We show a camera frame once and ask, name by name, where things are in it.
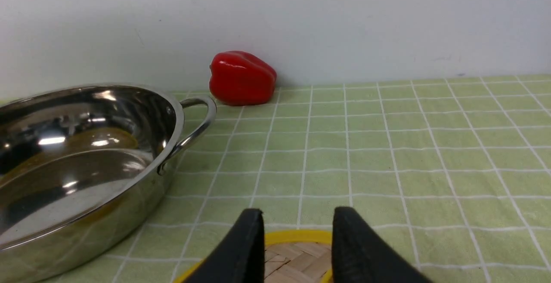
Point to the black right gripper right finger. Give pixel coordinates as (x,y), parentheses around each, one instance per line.
(360,255)

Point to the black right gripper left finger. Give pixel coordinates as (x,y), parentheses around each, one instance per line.
(239,257)

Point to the woven bamboo steamer lid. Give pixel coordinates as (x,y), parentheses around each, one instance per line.
(298,256)

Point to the stainless steel pot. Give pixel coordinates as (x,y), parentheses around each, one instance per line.
(83,167)

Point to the green checkered tablecloth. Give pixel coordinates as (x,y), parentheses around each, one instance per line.
(453,173)

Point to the red bell pepper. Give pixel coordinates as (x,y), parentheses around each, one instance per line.
(239,78)

